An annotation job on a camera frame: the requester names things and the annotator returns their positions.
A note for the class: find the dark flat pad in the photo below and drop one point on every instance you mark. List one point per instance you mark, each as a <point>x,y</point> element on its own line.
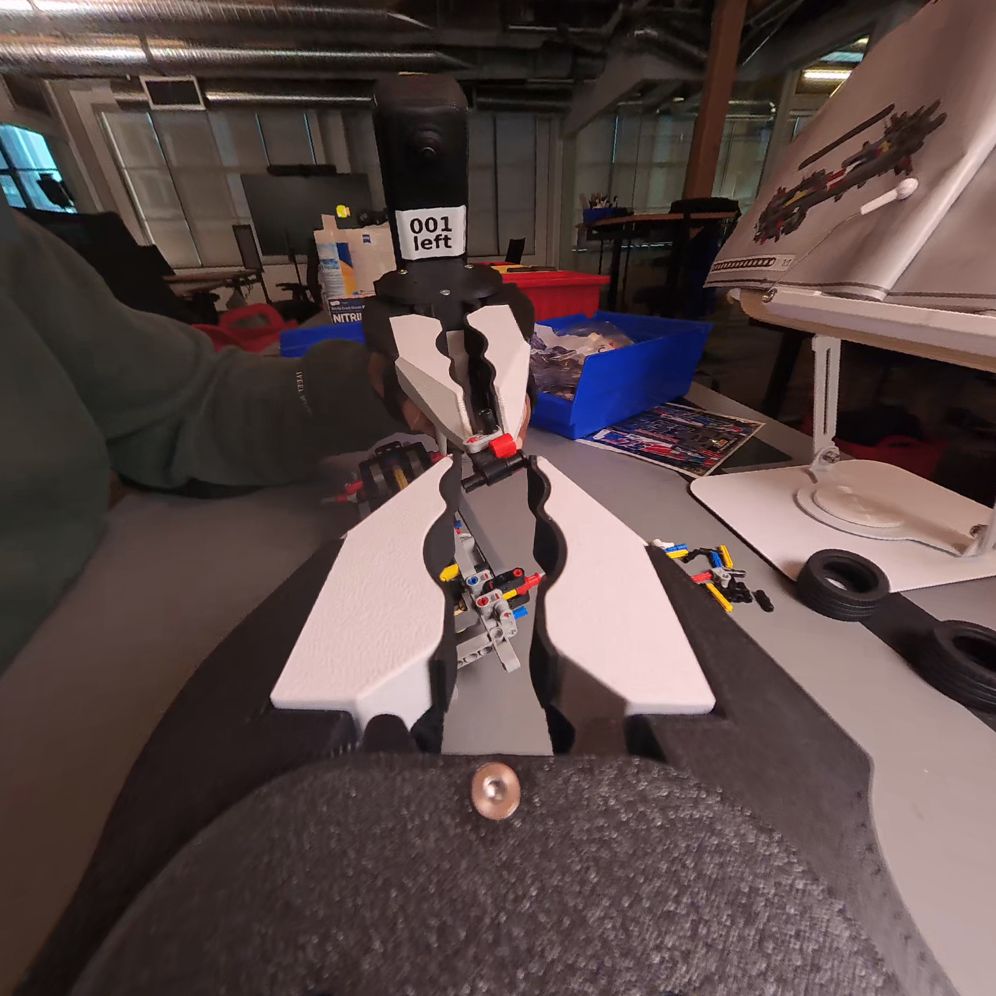
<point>766,455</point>

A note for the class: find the blue white glove box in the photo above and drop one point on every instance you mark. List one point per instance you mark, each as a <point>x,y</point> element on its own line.
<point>346,311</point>

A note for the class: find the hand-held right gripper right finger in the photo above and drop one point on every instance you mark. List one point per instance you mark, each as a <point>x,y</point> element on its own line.
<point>622,622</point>

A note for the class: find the dark wall screen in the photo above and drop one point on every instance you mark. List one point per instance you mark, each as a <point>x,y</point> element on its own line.
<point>303,214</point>

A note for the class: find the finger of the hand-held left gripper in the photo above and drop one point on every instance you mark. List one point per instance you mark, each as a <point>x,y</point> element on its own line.
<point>424,366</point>
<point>510,358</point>

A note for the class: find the wooden top standing desk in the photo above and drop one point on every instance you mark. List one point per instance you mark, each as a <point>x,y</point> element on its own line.
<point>661,219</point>

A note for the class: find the white blue labelled canister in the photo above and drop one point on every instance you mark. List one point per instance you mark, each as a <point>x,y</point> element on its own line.
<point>338,268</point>

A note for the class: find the wooden pillar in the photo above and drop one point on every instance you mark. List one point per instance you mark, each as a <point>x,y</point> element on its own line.
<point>716,101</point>

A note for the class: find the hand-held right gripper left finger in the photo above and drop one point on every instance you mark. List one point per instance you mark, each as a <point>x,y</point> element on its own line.
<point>358,622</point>

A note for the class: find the pile of loose lego pins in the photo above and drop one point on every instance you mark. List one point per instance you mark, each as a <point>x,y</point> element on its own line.
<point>720,576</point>

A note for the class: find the large blue plastic bin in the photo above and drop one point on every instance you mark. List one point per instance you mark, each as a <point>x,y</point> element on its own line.
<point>622,381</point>

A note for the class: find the white instruction booklet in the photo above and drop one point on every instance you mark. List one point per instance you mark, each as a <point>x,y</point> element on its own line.
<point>895,233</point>

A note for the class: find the white book stand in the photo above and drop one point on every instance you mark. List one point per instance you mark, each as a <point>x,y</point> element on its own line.
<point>778,506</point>

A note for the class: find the clear bags of lego parts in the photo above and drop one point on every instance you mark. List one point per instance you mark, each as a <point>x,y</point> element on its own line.
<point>576,354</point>

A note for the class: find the silver ceiling duct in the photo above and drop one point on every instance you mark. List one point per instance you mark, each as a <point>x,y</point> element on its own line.
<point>233,56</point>
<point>194,14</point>

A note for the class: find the small blue plastic bin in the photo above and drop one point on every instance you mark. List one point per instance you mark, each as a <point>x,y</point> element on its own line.
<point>319,342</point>

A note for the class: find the small red black lego sub-assembly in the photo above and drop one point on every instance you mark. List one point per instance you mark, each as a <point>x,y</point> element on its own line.
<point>502,445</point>

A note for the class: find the black rubber toy tyre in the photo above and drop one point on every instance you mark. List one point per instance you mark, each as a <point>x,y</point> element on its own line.
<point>844,595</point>
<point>957,677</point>

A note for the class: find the pen holder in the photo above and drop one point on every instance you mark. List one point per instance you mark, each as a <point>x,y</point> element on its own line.
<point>601,210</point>

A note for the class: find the red plastic basket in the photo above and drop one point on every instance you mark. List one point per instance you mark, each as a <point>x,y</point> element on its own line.
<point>895,455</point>
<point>245,327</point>

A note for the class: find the lego car chassis assembly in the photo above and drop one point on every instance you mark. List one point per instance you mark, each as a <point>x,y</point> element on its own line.
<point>486,615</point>

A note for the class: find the red plastic bin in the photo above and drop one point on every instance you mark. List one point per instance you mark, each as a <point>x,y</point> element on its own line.
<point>560,292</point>

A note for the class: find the person's left hand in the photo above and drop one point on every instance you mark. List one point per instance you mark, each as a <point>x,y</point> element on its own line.
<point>393,393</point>

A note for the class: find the person's left forearm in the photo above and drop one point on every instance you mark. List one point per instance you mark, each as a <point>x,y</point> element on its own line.
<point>194,404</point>

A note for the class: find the colourful sticker sheet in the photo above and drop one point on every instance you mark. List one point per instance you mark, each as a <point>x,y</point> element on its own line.
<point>677,436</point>

